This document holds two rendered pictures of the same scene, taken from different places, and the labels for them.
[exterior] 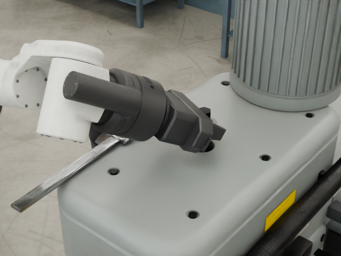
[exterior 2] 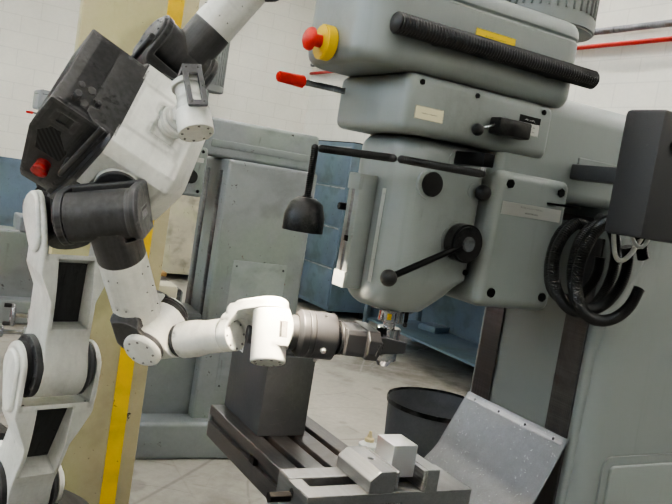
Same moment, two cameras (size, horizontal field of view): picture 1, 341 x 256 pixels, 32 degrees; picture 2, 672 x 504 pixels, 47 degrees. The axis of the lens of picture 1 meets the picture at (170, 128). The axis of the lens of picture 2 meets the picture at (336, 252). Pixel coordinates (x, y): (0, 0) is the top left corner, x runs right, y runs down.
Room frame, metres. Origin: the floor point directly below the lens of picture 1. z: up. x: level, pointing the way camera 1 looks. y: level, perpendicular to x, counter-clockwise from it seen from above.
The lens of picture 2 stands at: (-0.67, -0.45, 1.53)
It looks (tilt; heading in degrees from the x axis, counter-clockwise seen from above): 5 degrees down; 21
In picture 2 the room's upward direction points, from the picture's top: 9 degrees clockwise
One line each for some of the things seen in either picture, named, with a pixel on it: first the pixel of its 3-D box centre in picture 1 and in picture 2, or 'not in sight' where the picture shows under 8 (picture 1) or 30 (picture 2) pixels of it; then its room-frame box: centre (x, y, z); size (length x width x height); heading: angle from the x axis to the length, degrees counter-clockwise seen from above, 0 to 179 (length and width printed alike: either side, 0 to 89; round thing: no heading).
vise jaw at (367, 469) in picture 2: not in sight; (367, 468); (0.65, -0.08, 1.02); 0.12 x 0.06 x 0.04; 49
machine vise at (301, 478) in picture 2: not in sight; (376, 486); (0.67, -0.10, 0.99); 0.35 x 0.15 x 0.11; 139
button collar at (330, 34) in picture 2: not in sight; (325, 42); (0.57, 0.10, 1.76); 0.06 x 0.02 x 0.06; 51
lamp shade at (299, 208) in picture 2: not in sight; (304, 213); (0.57, 0.09, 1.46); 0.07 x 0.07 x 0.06
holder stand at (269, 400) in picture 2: not in sight; (268, 379); (1.00, 0.29, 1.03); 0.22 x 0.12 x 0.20; 50
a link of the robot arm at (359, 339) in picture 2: not in sight; (341, 339); (0.69, 0.02, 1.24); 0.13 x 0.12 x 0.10; 37
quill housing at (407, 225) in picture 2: not in sight; (408, 224); (0.75, -0.05, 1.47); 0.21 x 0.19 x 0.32; 51
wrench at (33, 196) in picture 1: (79, 164); not in sight; (0.69, 0.13, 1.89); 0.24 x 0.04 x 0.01; 143
